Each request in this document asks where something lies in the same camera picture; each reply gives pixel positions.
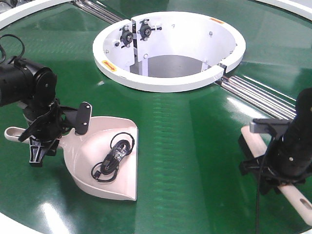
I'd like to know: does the rear steel roller strip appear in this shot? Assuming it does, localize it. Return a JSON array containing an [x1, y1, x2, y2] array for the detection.
[[73, 0, 123, 24]]

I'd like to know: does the left black bearing mount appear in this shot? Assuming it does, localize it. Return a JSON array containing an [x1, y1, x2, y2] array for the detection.
[[120, 25, 134, 48]]

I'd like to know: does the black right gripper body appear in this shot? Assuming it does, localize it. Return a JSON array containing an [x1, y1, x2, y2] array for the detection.
[[238, 136, 312, 195]]

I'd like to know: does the white outer rim right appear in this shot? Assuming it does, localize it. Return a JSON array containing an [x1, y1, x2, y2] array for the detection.
[[257, 0, 312, 20]]

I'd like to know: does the white outer rim left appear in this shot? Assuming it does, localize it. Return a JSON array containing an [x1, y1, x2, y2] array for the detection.
[[0, 0, 70, 29]]

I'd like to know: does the right steel roller strip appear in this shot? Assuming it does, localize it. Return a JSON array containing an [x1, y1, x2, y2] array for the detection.
[[215, 76, 296, 119]]

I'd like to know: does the beige hand brush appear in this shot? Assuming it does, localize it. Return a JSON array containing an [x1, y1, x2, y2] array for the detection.
[[241, 125, 312, 226]]

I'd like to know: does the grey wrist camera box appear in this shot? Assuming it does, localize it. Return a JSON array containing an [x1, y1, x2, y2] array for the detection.
[[249, 118, 292, 135]]

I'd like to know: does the black bearing mount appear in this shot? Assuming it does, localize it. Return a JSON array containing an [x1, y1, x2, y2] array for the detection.
[[139, 19, 162, 41], [120, 25, 134, 48]]

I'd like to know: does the steel roller strip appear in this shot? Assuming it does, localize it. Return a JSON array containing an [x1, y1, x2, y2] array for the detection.
[[73, 0, 123, 24], [215, 76, 296, 119]]

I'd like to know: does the white central ring housing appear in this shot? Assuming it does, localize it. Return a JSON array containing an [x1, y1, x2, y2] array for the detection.
[[93, 11, 246, 93]]

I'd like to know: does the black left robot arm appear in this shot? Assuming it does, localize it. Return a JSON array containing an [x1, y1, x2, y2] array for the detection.
[[0, 56, 92, 167]]

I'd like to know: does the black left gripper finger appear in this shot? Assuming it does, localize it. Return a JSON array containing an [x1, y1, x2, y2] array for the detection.
[[75, 102, 92, 135], [29, 136, 59, 167]]

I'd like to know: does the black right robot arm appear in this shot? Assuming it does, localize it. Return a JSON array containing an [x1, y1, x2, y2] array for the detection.
[[238, 88, 312, 195]]

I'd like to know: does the beige plastic dustpan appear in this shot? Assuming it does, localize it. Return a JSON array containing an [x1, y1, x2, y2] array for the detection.
[[4, 116, 139, 202]]

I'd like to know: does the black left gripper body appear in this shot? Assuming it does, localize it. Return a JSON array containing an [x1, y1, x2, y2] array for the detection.
[[18, 98, 78, 142]]

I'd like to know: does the right black bearing mount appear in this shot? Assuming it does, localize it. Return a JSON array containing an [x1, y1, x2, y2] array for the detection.
[[139, 19, 162, 41]]

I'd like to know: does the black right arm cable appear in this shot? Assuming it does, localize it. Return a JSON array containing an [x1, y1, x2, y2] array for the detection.
[[254, 131, 281, 234]]

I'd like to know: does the white rim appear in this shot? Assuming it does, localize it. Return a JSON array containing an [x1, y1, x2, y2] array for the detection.
[[0, 0, 70, 29], [257, 0, 312, 20]]

